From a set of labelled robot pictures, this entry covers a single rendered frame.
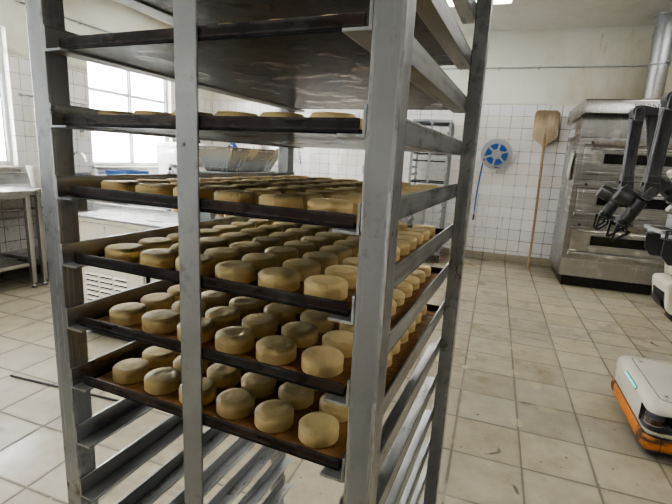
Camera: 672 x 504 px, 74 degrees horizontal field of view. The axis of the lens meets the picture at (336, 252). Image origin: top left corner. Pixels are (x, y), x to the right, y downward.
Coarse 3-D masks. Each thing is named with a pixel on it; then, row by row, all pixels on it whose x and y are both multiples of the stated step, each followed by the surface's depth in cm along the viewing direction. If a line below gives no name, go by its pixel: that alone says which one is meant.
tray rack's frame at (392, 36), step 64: (192, 0) 45; (384, 0) 37; (64, 64) 56; (192, 64) 47; (384, 64) 38; (192, 128) 48; (384, 128) 39; (192, 192) 50; (384, 192) 40; (192, 256) 51; (384, 256) 41; (64, 320) 61; (192, 320) 53; (384, 320) 43; (64, 384) 64; (192, 384) 55; (384, 384) 46; (64, 448) 66; (192, 448) 57
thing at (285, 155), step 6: (282, 150) 112; (288, 150) 111; (282, 156) 112; (288, 156) 111; (282, 162) 112; (288, 162) 112; (282, 168) 113; (288, 168) 112; (276, 456) 130; (282, 474) 132; (276, 480) 131
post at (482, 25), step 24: (480, 0) 88; (480, 24) 89; (480, 48) 90; (480, 72) 91; (480, 96) 91; (456, 192) 97; (456, 216) 98; (456, 240) 98; (456, 264) 99; (456, 288) 100; (456, 312) 101; (432, 432) 109; (432, 456) 110; (432, 480) 111
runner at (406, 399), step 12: (432, 348) 104; (420, 360) 98; (432, 360) 96; (420, 372) 92; (408, 384) 87; (420, 384) 86; (408, 396) 82; (396, 408) 78; (408, 408) 77; (396, 420) 70; (384, 432) 71; (396, 432) 70; (384, 444) 64; (384, 456) 64
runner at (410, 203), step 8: (456, 184) 95; (416, 192) 62; (424, 192) 66; (432, 192) 72; (440, 192) 79; (448, 192) 87; (400, 200) 54; (408, 200) 58; (416, 200) 62; (424, 200) 67; (432, 200) 73; (440, 200) 80; (360, 208) 41; (400, 208) 55; (408, 208) 58; (416, 208) 63; (424, 208) 68; (360, 216) 42; (400, 216) 55; (336, 232) 43; (344, 232) 42; (352, 232) 42
